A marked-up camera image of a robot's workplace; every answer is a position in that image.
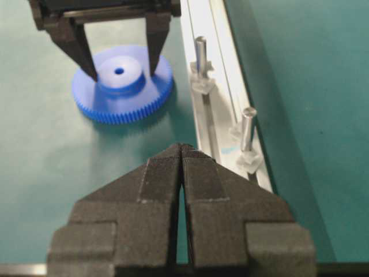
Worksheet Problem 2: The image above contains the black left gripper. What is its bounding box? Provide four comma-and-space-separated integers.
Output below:
28, 1, 180, 81

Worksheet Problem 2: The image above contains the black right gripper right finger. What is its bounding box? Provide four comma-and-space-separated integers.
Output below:
181, 145, 317, 276

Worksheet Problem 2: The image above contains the clear plastic bracket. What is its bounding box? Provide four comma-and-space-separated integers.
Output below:
190, 76, 215, 95
205, 61, 214, 74
236, 152, 263, 174

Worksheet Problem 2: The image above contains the aluminium extrusion rail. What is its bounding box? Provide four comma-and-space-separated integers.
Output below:
180, 1, 273, 192

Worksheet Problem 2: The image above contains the upper steel shaft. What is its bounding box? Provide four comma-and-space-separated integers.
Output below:
194, 36, 207, 78

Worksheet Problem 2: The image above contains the steel shaft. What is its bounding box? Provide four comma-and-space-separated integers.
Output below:
194, 36, 207, 78
240, 107, 257, 152

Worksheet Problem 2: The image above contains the lower steel shaft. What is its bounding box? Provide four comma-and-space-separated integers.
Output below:
240, 107, 257, 152

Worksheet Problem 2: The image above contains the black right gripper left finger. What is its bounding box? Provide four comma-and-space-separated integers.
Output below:
47, 144, 180, 276

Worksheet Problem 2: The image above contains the large blue plastic gear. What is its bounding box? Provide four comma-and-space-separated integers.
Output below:
71, 44, 174, 125

